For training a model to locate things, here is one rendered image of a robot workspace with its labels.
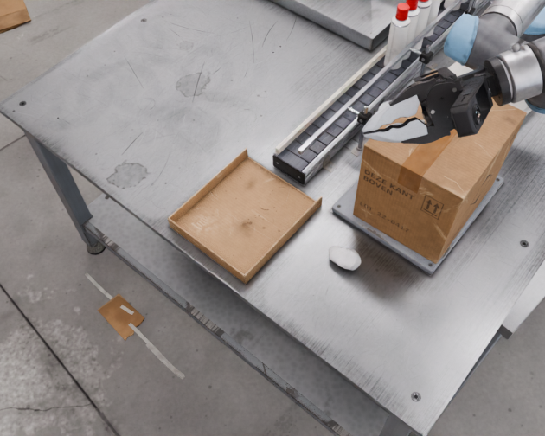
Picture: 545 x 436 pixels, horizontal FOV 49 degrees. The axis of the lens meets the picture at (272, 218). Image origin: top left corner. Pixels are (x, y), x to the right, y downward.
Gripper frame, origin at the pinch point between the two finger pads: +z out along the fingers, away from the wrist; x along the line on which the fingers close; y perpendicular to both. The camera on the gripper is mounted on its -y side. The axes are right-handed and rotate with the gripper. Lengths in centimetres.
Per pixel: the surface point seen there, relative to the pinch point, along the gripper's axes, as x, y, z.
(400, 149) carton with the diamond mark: -18.2, 36.8, -5.7
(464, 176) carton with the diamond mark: -26.1, 30.5, -16.1
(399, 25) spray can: -2, 84, -19
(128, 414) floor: -92, 73, 108
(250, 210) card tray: -27, 55, 34
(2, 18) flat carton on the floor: 50, 258, 164
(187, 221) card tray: -23, 52, 50
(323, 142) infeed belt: -21, 69, 11
